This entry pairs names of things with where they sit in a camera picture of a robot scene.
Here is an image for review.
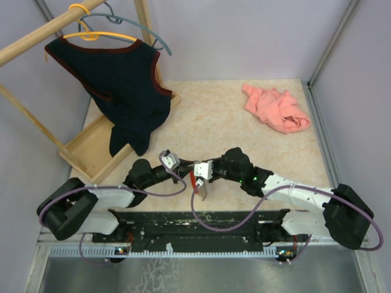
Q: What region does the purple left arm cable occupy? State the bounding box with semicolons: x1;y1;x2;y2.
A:
38;152;188;266

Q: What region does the grey-blue clothes hanger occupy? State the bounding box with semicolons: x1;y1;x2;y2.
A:
78;1;172;56

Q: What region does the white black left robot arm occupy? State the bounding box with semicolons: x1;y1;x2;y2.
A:
37;153;194;242

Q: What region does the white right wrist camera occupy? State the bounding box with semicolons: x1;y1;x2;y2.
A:
193;160;213;187

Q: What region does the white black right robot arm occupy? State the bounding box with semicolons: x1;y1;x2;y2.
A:
194;147;374;250

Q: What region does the aluminium frame rail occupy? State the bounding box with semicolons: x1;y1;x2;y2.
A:
23;228;386;292

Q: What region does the pink crumpled cloth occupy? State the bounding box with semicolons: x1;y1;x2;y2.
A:
241;84;311;134

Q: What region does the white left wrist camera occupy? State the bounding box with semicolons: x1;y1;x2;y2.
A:
159;150;180;170

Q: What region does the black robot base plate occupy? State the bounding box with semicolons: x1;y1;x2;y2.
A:
92;209;309;253

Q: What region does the dark navy vest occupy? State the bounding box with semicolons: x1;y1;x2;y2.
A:
45;37;172;156

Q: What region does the yellow clothes hanger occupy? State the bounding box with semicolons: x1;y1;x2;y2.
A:
45;3;137;63

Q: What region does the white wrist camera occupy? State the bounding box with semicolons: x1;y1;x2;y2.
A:
193;160;213;187
159;150;180;170

